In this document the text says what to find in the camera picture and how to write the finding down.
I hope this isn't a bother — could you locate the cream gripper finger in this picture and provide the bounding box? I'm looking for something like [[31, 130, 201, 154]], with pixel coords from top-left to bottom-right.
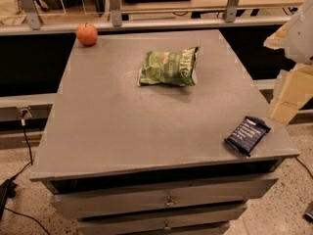
[[269, 64, 313, 124], [263, 23, 289, 50]]

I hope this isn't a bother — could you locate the dark blue rxbar wrapper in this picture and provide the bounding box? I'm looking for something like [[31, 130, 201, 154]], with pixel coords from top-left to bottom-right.
[[224, 116, 271, 157]]

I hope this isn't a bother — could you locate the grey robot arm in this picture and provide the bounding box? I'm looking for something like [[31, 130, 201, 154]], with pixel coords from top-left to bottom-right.
[[263, 0, 313, 124]]

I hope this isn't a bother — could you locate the red orange apple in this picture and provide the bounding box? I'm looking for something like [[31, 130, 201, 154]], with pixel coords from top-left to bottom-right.
[[75, 23, 98, 46]]

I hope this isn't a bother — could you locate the green chip bag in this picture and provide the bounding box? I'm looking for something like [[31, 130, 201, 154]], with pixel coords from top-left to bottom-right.
[[138, 46, 199, 86]]

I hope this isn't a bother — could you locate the dark object right floor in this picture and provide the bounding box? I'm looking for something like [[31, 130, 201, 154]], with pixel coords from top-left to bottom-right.
[[304, 202, 313, 222]]

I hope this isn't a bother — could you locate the lower drawer with knob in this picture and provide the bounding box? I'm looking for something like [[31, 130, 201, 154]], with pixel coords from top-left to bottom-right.
[[77, 204, 246, 235]]

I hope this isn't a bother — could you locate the drawer with knob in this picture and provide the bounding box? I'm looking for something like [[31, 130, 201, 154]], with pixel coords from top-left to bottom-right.
[[77, 204, 246, 235], [51, 172, 278, 219]]

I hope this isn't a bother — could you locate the grey drawer cabinet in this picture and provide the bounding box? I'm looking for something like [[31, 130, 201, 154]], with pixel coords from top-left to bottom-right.
[[30, 30, 297, 223]]

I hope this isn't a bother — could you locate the grey metal railing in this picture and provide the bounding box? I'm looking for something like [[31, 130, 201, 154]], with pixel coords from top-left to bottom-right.
[[0, 0, 305, 35]]

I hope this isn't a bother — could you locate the upper drawer with knob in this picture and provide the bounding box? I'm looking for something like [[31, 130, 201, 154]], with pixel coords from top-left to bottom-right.
[[51, 172, 278, 219]]

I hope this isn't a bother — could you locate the black power adapter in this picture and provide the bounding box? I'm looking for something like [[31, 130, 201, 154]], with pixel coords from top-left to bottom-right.
[[0, 179, 17, 219]]

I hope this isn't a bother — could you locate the black cable right floor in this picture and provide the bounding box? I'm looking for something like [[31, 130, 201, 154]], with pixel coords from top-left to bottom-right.
[[294, 156, 313, 180]]

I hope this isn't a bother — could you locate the black power cable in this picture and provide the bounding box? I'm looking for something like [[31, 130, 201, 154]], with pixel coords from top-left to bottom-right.
[[0, 110, 52, 235]]

